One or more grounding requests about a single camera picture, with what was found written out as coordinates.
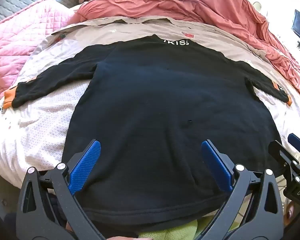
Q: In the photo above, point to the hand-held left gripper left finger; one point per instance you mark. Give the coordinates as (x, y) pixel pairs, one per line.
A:
(86, 162)

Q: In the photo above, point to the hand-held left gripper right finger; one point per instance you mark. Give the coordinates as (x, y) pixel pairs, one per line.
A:
(216, 165)

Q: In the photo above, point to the green garment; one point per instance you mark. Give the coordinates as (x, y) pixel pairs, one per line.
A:
(165, 232)

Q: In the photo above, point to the coral duvet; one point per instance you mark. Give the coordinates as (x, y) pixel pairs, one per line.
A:
(190, 5)

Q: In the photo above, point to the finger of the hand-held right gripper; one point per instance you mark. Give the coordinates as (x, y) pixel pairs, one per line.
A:
(299, 143)
(281, 156)

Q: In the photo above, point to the beige strawberry print blanket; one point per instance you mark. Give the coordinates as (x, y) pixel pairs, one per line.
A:
(40, 135)

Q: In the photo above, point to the pink quilted blanket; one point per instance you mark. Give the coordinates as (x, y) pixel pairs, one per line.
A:
(20, 42)

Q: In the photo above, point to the person's left hand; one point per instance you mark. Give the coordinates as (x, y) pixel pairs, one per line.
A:
(71, 226)

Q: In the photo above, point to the white round object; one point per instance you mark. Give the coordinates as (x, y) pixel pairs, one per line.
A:
(257, 6)

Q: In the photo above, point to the person's right hand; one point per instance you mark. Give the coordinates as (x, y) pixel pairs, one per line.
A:
(288, 213)

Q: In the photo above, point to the black sweater with orange cuffs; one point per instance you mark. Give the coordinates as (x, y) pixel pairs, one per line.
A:
(152, 105)

